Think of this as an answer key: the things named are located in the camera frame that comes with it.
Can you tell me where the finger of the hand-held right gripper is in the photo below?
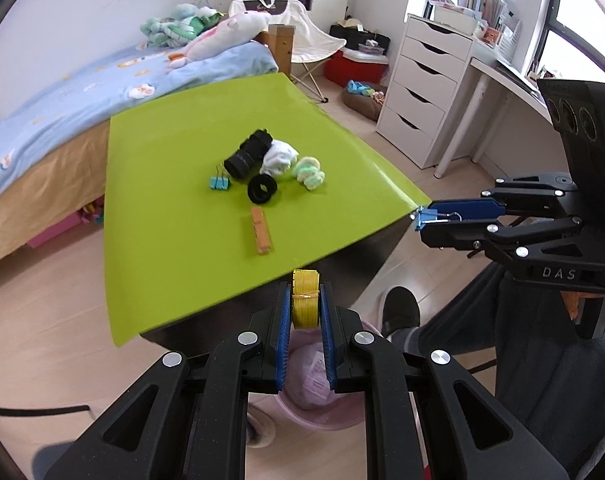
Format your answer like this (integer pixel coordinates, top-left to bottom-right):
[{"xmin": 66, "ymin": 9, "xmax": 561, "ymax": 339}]
[
  {"xmin": 429, "ymin": 171, "xmax": 581, "ymax": 222},
  {"xmin": 419, "ymin": 216, "xmax": 586, "ymax": 267}
]

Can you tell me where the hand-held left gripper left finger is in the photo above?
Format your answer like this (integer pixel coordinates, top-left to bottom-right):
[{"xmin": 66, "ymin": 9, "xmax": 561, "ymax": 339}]
[{"xmin": 42, "ymin": 282, "xmax": 296, "ymax": 480}]

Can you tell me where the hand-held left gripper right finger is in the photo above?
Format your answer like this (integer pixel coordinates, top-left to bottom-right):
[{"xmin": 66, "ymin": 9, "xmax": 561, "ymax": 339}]
[{"xmin": 320, "ymin": 282, "xmax": 571, "ymax": 480}]

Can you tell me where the yellow wire spool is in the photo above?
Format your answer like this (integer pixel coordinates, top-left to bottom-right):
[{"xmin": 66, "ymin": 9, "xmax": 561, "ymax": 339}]
[{"xmin": 292, "ymin": 269, "xmax": 324, "ymax": 331}]

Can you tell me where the pink plastic waste bin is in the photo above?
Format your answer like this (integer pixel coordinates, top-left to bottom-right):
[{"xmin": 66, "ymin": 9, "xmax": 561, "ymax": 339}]
[{"xmin": 247, "ymin": 329, "xmax": 369, "ymax": 432}]

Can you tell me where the green and white fluffy ball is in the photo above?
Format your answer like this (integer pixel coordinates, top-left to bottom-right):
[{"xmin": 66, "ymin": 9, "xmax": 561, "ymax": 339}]
[{"xmin": 290, "ymin": 156, "xmax": 326, "ymax": 191}]

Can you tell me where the small black ribbed ring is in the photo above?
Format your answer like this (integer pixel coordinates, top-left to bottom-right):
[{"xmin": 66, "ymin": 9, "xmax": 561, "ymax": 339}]
[{"xmin": 247, "ymin": 174, "xmax": 278, "ymax": 206}]

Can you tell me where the white cloth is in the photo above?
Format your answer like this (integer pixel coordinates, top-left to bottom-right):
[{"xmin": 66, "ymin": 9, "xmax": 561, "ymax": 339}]
[{"xmin": 261, "ymin": 138, "xmax": 300, "ymax": 179}]

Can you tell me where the large black ribbed cylinder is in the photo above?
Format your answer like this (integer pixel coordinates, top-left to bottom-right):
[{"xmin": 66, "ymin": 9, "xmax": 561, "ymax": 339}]
[{"xmin": 224, "ymin": 129, "xmax": 274, "ymax": 181}]

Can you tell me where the black slipper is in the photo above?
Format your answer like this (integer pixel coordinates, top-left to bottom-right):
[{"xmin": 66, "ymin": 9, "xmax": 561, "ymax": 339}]
[{"xmin": 381, "ymin": 287, "xmax": 421, "ymax": 347}]

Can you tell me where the white drawer unit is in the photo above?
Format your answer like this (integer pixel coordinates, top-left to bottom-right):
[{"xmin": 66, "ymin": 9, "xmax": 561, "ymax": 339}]
[{"xmin": 375, "ymin": 12, "xmax": 477, "ymax": 170}]

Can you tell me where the white desk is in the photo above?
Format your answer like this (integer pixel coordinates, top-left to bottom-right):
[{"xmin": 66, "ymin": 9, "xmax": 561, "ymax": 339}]
[{"xmin": 434, "ymin": 39, "xmax": 569, "ymax": 179}]

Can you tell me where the brown pet bed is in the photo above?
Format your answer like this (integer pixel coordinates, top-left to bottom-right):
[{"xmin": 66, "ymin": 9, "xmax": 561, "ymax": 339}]
[{"xmin": 341, "ymin": 86, "xmax": 389, "ymax": 122}]

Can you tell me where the person's right leg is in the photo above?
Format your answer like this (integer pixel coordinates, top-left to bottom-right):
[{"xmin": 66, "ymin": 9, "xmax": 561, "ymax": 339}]
[{"xmin": 390, "ymin": 259, "xmax": 605, "ymax": 443}]

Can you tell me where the red storage box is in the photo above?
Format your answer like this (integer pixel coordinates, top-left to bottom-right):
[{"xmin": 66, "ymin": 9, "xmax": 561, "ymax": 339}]
[{"xmin": 323, "ymin": 49, "xmax": 390, "ymax": 89}]

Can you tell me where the white basket with books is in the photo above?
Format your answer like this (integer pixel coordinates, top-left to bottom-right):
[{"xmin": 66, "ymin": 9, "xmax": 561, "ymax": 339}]
[{"xmin": 427, "ymin": 0, "xmax": 524, "ymax": 57}]

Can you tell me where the black bag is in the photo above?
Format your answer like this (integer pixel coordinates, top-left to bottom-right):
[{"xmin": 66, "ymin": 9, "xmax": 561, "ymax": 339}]
[{"xmin": 329, "ymin": 23, "xmax": 391, "ymax": 52}]

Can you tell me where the white folding chair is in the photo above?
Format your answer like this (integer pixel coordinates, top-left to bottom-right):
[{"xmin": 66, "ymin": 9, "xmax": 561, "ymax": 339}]
[{"xmin": 228, "ymin": 0, "xmax": 348, "ymax": 104}]

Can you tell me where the pink box under bed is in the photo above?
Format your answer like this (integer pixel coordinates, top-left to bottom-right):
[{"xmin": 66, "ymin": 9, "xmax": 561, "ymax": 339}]
[{"xmin": 26, "ymin": 206, "xmax": 106, "ymax": 249}]

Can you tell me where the white and pink plush toy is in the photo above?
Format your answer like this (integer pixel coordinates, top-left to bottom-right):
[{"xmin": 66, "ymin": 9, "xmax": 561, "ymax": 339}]
[{"xmin": 166, "ymin": 10, "xmax": 274, "ymax": 69}]

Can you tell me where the wooden bed with beige skirt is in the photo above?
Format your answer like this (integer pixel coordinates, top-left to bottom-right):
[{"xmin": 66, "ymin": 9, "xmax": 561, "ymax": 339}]
[{"xmin": 0, "ymin": 25, "xmax": 294, "ymax": 273}]

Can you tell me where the green plush toy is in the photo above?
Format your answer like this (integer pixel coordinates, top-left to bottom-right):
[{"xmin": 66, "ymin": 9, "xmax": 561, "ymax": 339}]
[{"xmin": 141, "ymin": 3, "xmax": 219, "ymax": 49}]

